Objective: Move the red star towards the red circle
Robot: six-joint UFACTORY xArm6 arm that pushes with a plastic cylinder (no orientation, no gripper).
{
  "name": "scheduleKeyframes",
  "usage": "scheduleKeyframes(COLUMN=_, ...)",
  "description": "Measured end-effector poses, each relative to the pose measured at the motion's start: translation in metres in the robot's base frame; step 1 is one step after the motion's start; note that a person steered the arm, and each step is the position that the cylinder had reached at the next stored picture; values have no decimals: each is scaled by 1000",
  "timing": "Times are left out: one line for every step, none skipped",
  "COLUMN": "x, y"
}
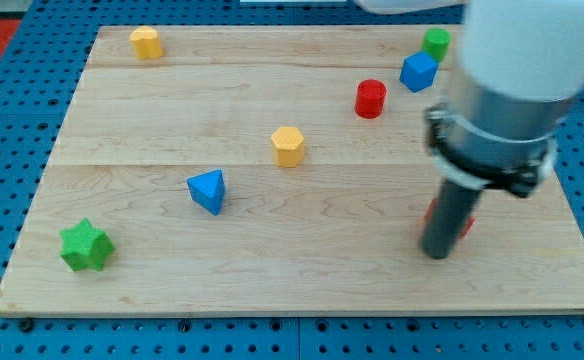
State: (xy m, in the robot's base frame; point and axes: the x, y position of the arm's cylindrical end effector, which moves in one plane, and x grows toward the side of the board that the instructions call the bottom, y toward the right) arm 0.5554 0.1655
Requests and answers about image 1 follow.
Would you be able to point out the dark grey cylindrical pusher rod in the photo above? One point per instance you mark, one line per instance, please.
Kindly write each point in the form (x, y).
(452, 209)

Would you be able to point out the green cylinder block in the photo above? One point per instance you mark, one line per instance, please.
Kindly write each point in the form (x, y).
(436, 42)

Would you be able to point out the light wooden board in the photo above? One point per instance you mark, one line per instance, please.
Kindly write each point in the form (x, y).
(335, 236)

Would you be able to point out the yellow heart block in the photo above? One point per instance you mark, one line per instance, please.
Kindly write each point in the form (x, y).
(146, 43)

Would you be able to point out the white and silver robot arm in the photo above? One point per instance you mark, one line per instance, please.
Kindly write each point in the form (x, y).
(519, 64)

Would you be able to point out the red cylinder block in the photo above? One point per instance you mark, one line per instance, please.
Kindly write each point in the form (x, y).
(370, 98)

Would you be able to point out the green star block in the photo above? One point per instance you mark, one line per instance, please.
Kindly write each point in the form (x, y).
(85, 247)

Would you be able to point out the yellow hexagon block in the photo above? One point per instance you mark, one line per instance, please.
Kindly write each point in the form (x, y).
(288, 147)

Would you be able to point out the red star block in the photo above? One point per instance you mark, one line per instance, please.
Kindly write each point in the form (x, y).
(465, 229)

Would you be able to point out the blue triangle block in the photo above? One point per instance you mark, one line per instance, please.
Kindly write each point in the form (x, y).
(208, 190)

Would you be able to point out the blue cube block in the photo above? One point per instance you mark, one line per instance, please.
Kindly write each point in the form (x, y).
(418, 71)

